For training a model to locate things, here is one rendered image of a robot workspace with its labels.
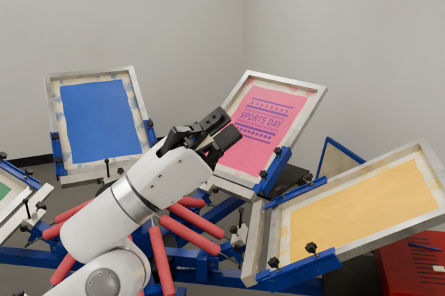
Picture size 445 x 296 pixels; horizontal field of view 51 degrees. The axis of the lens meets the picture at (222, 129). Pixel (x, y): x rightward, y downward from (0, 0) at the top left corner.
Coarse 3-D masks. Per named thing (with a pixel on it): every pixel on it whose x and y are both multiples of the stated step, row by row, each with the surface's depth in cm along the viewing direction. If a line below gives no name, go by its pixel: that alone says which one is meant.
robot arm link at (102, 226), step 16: (112, 192) 68; (96, 208) 68; (112, 208) 67; (64, 224) 69; (80, 224) 67; (96, 224) 67; (112, 224) 67; (128, 224) 68; (64, 240) 67; (80, 240) 67; (96, 240) 67; (112, 240) 68; (128, 240) 72; (80, 256) 67; (96, 256) 69; (144, 256) 72; (144, 272) 69
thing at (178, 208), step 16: (80, 208) 225; (176, 208) 217; (48, 224) 234; (160, 224) 206; (176, 224) 206; (208, 224) 218; (160, 240) 200; (192, 240) 206; (208, 240) 208; (160, 256) 196; (224, 256) 210; (64, 272) 198; (160, 272) 194
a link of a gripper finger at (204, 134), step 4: (204, 132) 67; (200, 136) 67; (204, 136) 68; (180, 140) 69; (184, 140) 70; (188, 140) 68; (192, 140) 69; (196, 140) 67; (200, 140) 68; (188, 144) 68; (192, 144) 67; (196, 144) 68; (188, 148) 68; (192, 148) 68
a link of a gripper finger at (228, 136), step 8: (224, 128) 74; (232, 128) 73; (216, 136) 74; (224, 136) 73; (232, 136) 73; (240, 136) 72; (216, 144) 73; (224, 144) 72; (232, 144) 72; (216, 160) 74
